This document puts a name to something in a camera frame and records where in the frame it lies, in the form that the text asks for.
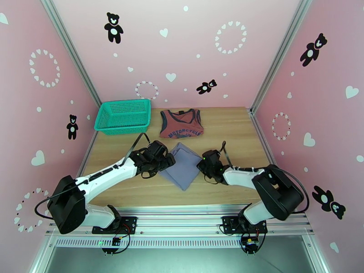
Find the purple fabric garment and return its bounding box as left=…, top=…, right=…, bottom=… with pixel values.
left=157, top=142, right=203, bottom=192

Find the red sleeveless tank top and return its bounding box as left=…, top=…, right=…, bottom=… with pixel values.
left=159, top=108, right=205, bottom=139

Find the teal plastic mesh basket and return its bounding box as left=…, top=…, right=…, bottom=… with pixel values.
left=94, top=98, right=152, bottom=136

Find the perforated metal strip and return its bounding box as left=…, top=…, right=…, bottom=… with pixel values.
left=54, top=236, right=306, bottom=249

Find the black yellow power connector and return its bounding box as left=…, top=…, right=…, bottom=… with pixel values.
left=242, top=236, right=261, bottom=254

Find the grey sheet metal panel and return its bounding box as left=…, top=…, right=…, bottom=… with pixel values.
left=42, top=248, right=313, bottom=273

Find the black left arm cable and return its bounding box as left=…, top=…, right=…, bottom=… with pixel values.
left=35, top=132, right=151, bottom=220

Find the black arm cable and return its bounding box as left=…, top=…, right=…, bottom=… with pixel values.
left=35, top=132, right=151, bottom=220
left=221, top=141, right=310, bottom=214

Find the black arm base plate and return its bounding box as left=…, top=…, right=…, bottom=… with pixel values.
left=222, top=216, right=268, bottom=235
left=91, top=216, right=138, bottom=235

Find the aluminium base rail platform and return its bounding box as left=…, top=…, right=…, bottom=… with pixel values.
left=45, top=205, right=315, bottom=237

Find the aluminium table side rail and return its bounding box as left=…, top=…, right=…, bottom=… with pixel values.
left=62, top=110, right=106, bottom=214
left=248, top=108, right=298, bottom=214

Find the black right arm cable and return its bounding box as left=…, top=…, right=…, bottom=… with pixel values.
left=221, top=141, right=310, bottom=214

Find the aluminium frame post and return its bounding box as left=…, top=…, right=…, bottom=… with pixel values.
left=38, top=0, right=106, bottom=114
left=249, top=0, right=316, bottom=114

